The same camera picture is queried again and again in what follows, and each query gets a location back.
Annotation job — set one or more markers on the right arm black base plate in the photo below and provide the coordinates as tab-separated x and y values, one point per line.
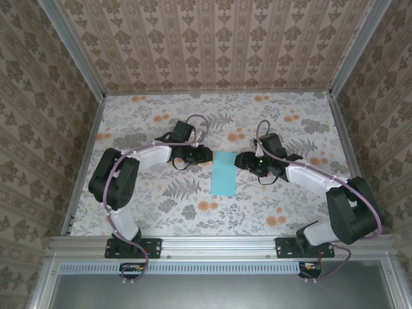
283	248

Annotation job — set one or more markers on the grey metal sheet panel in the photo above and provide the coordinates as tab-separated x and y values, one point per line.
219	293

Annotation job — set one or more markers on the aluminium frame post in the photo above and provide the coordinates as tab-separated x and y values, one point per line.
75	51
355	48

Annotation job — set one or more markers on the floral patterned table cover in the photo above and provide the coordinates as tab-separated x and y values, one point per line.
209	219

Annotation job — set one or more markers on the thin aluminium frame rail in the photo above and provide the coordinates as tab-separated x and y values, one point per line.
219	93

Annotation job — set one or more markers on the black connector board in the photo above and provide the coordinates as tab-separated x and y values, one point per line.
132	269
310	269

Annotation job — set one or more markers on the light blue paper sheet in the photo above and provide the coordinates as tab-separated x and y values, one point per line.
223	175

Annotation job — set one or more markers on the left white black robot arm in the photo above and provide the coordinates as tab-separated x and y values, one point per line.
128	222

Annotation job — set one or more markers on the wide aluminium frame rail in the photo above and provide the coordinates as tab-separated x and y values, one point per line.
219	246

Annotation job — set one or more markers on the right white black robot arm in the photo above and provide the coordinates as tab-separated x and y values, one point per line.
309	178

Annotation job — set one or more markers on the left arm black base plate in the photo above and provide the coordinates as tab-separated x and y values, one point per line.
154	248

